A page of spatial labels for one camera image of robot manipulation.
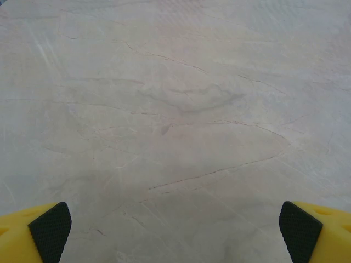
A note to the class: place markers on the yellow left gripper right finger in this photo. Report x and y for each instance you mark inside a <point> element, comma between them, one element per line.
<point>315,235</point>

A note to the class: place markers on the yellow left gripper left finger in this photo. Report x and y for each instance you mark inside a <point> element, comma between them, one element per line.
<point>33,235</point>

